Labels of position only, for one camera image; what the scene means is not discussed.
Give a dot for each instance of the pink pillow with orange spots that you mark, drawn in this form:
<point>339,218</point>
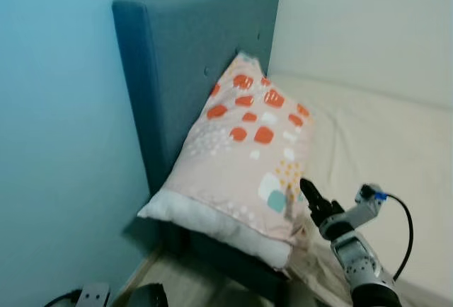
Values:
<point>233,165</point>

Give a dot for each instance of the mattress with beige sheet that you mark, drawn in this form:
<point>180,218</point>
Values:
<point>382,144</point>

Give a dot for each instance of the dark teal bed base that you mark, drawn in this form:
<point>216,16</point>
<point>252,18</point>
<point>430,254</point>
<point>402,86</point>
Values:
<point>226,268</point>

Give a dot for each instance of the teal upholstered headboard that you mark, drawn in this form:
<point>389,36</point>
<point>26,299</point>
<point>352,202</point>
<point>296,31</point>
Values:
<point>177,52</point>

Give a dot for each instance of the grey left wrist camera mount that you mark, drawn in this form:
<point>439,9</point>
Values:
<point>92,296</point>

